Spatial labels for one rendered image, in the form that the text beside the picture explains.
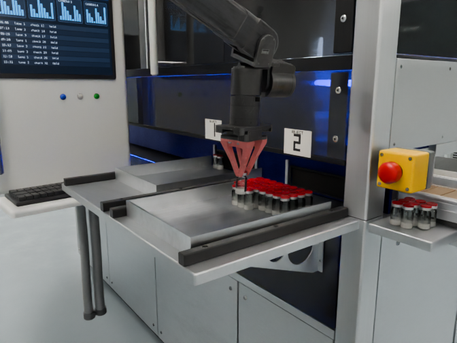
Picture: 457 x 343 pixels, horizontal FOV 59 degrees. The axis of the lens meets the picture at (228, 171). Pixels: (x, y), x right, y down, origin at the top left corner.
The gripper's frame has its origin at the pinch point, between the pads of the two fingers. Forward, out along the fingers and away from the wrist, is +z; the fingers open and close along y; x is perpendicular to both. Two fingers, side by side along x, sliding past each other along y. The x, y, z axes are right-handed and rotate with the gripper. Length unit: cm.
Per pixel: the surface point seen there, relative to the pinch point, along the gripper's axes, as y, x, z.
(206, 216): -1.7, 7.6, 10.6
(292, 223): 1.3, -11.1, 8.3
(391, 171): 10.8, -24.8, -2.4
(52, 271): 56, 184, 103
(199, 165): 36, 43, 11
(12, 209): -14, 70, 21
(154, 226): -14.9, 8.7, 9.5
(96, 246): 28, 93, 52
